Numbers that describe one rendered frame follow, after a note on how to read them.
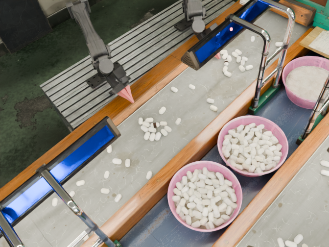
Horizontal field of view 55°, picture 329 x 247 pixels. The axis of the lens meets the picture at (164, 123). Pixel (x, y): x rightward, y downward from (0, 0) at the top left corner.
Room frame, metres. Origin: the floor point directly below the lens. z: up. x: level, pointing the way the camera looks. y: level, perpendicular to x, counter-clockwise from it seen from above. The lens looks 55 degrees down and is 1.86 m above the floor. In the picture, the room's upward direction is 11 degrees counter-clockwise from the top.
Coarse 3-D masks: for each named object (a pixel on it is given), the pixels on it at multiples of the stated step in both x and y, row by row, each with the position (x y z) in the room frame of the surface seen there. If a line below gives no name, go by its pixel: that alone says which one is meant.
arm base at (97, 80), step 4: (116, 64) 1.27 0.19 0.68; (116, 68) 1.24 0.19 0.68; (92, 76) 1.22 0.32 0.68; (96, 76) 1.21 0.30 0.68; (100, 76) 1.20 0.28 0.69; (88, 80) 1.20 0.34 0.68; (92, 80) 1.19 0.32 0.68; (96, 80) 1.18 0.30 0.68; (100, 80) 1.18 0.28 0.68; (104, 80) 1.18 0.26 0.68; (92, 84) 1.16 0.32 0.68; (96, 84) 1.16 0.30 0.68
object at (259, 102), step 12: (264, 0) 0.98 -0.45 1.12; (288, 12) 0.89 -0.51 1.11; (240, 24) 0.88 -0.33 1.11; (252, 24) 0.86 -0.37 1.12; (288, 24) 0.89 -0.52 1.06; (264, 36) 0.80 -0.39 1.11; (288, 36) 0.88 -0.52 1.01; (264, 48) 0.80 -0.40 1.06; (264, 60) 0.79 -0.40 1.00; (276, 72) 0.86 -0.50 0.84; (276, 84) 0.88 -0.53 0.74; (264, 96) 0.85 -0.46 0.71; (252, 108) 0.79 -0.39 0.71
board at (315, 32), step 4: (316, 28) 1.14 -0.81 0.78; (320, 28) 1.13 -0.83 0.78; (312, 32) 1.11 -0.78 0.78; (316, 32) 1.11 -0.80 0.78; (320, 32) 1.10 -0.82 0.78; (308, 36) 1.09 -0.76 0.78; (312, 36) 1.09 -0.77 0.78; (316, 36) 1.08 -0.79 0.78; (304, 40) 1.07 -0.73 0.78; (308, 40) 1.07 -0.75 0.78; (312, 40) 1.06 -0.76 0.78; (300, 44) 1.06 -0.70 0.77; (304, 44) 1.05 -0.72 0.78; (308, 44) 1.04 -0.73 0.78; (308, 48) 1.03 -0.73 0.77; (312, 48) 1.01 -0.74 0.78; (316, 52) 0.99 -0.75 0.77; (320, 52) 0.98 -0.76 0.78; (328, 56) 0.95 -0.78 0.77
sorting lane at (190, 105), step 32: (256, 64) 1.02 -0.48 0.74; (160, 96) 0.94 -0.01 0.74; (192, 96) 0.91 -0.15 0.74; (224, 96) 0.87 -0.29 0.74; (128, 128) 0.80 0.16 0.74; (160, 128) 0.77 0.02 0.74; (192, 128) 0.74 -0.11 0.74; (96, 160) 0.68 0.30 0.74; (160, 160) 0.62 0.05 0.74; (96, 192) 0.54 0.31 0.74; (128, 192) 0.51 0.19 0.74; (32, 224) 0.46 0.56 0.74; (64, 224) 0.44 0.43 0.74
